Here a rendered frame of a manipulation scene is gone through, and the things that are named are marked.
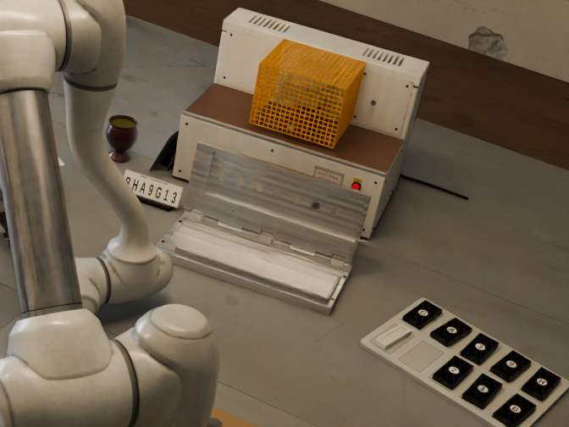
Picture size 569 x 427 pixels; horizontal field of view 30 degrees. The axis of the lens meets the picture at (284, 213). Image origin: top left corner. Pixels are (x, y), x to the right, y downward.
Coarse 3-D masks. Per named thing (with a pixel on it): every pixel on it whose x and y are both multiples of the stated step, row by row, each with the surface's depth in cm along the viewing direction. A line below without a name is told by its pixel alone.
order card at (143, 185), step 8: (128, 176) 269; (136, 176) 269; (144, 176) 268; (136, 184) 269; (144, 184) 269; (152, 184) 268; (160, 184) 268; (168, 184) 267; (136, 192) 269; (144, 192) 269; (152, 192) 268; (160, 192) 268; (168, 192) 267; (176, 192) 267; (160, 200) 268; (168, 200) 267; (176, 200) 267
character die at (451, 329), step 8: (456, 320) 245; (440, 328) 242; (448, 328) 242; (456, 328) 244; (464, 328) 243; (432, 336) 240; (440, 336) 239; (448, 336) 239; (456, 336) 240; (448, 344) 237
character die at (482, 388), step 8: (480, 376) 229; (488, 376) 229; (472, 384) 226; (480, 384) 226; (488, 384) 227; (496, 384) 228; (464, 392) 223; (472, 392) 224; (480, 392) 224; (488, 392) 225; (496, 392) 226; (472, 400) 222; (480, 400) 222; (488, 400) 222; (480, 408) 221
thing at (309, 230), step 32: (224, 160) 257; (256, 160) 254; (192, 192) 260; (224, 192) 259; (256, 192) 257; (288, 192) 255; (320, 192) 253; (352, 192) 249; (224, 224) 261; (256, 224) 258; (288, 224) 256; (320, 224) 255; (352, 224) 253; (352, 256) 254
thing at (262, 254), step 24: (192, 216) 263; (168, 240) 253; (192, 240) 255; (216, 240) 256; (240, 240) 258; (264, 240) 259; (192, 264) 247; (240, 264) 249; (264, 264) 251; (288, 264) 253; (312, 264) 255; (336, 264) 256; (264, 288) 243; (312, 288) 246; (336, 288) 248
